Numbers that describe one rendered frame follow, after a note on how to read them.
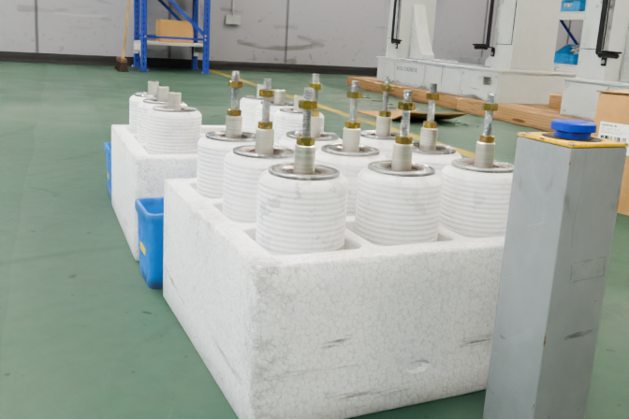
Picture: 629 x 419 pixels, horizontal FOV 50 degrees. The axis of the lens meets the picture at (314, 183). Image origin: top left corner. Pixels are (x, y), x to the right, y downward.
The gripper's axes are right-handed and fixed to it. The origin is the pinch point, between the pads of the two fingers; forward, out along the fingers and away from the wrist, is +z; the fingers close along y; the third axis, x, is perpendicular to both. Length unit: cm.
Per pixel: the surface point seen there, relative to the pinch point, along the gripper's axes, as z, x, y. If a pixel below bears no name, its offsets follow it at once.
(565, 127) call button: 14.5, 13.4, -13.3
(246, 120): 26, -71, 27
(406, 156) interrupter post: 20.2, 0.9, -0.6
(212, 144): 22.3, -11.8, 23.3
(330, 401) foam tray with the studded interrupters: 44.5, 11.6, 6.2
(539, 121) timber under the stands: 43, -268, -95
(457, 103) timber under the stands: 42, -339, -66
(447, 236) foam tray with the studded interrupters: 29.1, 0.6, -6.1
